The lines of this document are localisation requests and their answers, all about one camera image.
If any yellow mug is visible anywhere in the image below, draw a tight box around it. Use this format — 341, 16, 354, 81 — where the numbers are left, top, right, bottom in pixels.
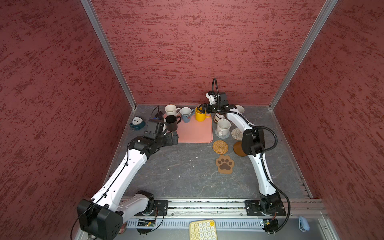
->
195, 107, 211, 122

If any white mug red inside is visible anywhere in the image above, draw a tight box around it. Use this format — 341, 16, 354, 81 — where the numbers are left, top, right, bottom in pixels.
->
215, 113, 226, 121

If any black mug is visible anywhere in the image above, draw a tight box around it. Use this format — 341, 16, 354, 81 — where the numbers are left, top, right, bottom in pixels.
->
165, 115, 182, 132

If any lavender mug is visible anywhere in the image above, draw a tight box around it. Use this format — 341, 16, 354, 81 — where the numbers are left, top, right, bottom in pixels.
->
236, 105, 245, 114

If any colourful zigzag woven coaster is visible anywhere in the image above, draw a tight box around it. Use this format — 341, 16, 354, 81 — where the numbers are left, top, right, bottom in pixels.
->
231, 128, 243, 141

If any woven rattan coaster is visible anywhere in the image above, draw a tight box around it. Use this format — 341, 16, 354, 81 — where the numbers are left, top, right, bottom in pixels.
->
212, 140, 229, 155

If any large round wooden coaster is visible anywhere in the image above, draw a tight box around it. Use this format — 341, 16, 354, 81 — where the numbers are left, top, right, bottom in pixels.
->
233, 141, 247, 157

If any brown paw print coaster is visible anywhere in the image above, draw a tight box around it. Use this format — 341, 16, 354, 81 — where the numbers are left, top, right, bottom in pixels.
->
216, 155, 235, 175

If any grey blue woven coaster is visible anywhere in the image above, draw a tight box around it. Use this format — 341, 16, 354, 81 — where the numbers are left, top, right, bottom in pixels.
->
215, 129, 231, 139

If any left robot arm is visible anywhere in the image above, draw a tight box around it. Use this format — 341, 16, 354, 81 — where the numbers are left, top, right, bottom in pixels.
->
75, 119, 178, 240

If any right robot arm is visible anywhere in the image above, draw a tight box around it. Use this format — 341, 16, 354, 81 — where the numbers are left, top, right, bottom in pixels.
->
198, 91, 287, 216

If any white speckled blue mug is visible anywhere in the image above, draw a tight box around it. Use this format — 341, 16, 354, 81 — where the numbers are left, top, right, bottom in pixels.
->
180, 107, 195, 123

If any pink serving tray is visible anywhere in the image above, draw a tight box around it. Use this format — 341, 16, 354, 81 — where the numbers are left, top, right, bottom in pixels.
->
176, 116, 213, 144

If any green tape measure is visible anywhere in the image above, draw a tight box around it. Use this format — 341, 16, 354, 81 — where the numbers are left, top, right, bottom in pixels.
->
130, 116, 146, 131

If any yellow keypad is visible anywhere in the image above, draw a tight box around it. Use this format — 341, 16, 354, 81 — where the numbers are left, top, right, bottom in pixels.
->
189, 219, 218, 240

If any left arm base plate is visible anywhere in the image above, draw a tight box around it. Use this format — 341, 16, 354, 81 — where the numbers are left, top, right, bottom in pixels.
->
151, 200, 169, 216

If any aluminium rail frame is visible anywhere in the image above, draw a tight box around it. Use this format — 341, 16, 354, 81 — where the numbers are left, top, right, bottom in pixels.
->
124, 198, 329, 231

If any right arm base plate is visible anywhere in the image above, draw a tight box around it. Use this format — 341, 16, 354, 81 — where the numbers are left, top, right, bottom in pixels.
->
244, 200, 287, 218

